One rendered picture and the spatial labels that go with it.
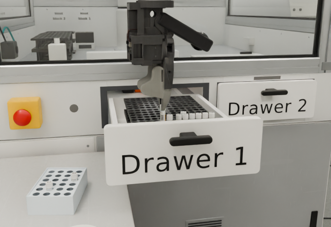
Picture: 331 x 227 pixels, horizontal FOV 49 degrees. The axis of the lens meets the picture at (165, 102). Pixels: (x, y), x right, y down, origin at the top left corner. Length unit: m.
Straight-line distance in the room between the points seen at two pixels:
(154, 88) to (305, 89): 0.53
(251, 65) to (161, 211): 0.49
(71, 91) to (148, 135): 0.37
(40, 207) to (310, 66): 0.80
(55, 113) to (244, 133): 0.50
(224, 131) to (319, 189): 0.65
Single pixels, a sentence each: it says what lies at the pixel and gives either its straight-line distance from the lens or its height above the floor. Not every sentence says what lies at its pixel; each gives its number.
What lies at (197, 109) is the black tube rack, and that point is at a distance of 0.84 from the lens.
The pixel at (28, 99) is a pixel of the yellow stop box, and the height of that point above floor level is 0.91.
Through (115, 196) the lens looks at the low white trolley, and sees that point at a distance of 0.76.
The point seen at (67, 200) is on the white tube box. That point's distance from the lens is 0.70.
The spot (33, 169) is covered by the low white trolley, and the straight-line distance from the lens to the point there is 0.92.
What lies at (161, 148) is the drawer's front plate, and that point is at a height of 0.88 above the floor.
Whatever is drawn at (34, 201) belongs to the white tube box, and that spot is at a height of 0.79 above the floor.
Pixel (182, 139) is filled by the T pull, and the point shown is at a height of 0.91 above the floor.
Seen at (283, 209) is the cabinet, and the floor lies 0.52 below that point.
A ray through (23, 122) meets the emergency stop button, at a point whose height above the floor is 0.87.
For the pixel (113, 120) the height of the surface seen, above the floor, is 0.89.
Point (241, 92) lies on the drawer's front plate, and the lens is 1.02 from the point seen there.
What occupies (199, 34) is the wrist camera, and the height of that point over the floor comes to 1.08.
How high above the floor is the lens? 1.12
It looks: 14 degrees down
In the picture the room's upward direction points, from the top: straight up
